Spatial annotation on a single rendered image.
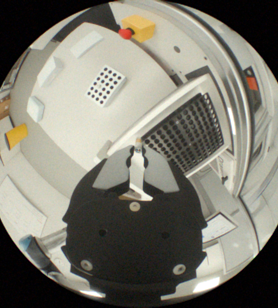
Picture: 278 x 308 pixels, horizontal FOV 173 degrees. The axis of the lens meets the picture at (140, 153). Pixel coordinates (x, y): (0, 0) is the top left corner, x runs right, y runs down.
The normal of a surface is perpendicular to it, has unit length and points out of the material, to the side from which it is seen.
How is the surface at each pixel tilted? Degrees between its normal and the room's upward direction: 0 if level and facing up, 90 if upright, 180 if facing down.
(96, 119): 0
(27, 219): 90
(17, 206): 90
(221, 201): 90
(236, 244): 90
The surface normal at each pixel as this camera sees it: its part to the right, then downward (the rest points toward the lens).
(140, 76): 0.02, 0.51
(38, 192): 0.77, -0.55
